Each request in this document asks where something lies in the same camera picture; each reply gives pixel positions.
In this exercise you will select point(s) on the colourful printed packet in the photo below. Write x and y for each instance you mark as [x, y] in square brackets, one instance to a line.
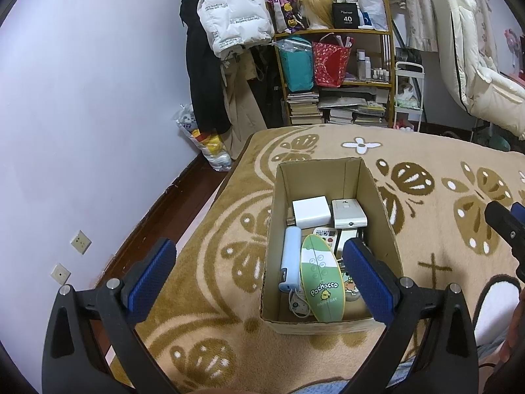
[285, 8]

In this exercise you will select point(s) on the floral white curtain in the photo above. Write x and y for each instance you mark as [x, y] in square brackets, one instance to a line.
[418, 8]

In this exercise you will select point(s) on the wooden shelf unit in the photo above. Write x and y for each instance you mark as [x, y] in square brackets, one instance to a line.
[369, 32]

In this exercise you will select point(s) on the beige wall socket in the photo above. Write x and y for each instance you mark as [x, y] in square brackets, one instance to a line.
[80, 242]
[60, 273]

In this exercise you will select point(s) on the white remote control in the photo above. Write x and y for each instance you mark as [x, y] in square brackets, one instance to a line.
[326, 234]

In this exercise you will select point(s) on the beige butterfly patterned blanket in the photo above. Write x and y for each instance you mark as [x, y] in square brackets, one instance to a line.
[213, 221]

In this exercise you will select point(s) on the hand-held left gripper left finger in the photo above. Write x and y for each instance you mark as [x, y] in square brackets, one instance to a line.
[151, 279]

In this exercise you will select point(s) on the white square device box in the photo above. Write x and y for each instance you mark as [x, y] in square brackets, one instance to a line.
[348, 213]

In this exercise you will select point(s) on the white cosmetic bottle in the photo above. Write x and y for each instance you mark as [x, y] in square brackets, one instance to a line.
[368, 69]
[361, 65]

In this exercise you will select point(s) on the red patterned gift bag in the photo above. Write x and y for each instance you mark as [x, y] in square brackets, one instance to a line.
[330, 63]

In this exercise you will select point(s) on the pale bundle in cart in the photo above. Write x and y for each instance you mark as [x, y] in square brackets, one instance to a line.
[406, 96]

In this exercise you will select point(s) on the dark garment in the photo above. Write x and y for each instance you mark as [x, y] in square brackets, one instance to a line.
[270, 90]

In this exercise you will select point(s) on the white puffer jacket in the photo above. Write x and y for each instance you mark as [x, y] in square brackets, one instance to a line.
[233, 12]

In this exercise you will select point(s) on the white padded quilt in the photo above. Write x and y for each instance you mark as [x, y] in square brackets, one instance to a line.
[463, 28]

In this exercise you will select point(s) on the pile of books and magazines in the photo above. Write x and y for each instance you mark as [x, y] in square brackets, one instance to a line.
[352, 106]

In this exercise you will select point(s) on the white charger adapter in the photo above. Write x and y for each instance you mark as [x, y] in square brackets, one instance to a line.
[311, 212]

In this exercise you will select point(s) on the clear plastic packet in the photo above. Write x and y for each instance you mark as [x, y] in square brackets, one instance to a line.
[293, 44]

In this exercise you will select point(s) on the white plastic bag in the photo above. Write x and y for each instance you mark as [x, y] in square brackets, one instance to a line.
[371, 4]

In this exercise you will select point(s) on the teal bag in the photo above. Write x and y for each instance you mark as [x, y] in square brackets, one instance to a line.
[297, 69]

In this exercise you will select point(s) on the stack of books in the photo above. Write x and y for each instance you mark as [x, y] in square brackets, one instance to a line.
[303, 108]

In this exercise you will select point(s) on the light blue power bank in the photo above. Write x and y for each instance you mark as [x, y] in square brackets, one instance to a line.
[291, 254]

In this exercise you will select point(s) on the plastic bag of snacks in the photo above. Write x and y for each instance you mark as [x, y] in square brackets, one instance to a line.
[213, 147]

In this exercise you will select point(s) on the oval pocket mirror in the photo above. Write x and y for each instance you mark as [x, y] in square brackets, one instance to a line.
[322, 279]

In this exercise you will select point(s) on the blond wig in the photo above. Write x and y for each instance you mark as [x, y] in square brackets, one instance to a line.
[316, 6]

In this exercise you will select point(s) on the white trolley cart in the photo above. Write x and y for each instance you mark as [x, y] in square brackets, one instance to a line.
[408, 65]

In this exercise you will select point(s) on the black coat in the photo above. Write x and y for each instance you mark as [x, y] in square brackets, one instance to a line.
[205, 90]

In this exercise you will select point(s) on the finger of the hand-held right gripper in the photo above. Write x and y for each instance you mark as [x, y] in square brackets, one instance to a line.
[520, 212]
[502, 221]

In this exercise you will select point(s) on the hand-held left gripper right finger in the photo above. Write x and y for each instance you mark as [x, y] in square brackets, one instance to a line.
[369, 283]

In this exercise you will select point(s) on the row of small bottles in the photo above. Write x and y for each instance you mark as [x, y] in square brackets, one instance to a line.
[380, 75]

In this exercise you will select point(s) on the cardboard box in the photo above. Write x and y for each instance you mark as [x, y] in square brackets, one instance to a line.
[316, 180]

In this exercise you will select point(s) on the white device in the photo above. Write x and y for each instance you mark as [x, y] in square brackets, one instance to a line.
[348, 238]

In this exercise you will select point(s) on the black box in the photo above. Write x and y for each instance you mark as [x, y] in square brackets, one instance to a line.
[346, 15]

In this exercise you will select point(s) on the pink items in cart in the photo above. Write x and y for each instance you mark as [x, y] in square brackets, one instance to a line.
[402, 124]

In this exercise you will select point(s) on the beige garment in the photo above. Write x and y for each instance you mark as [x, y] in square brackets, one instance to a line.
[246, 111]

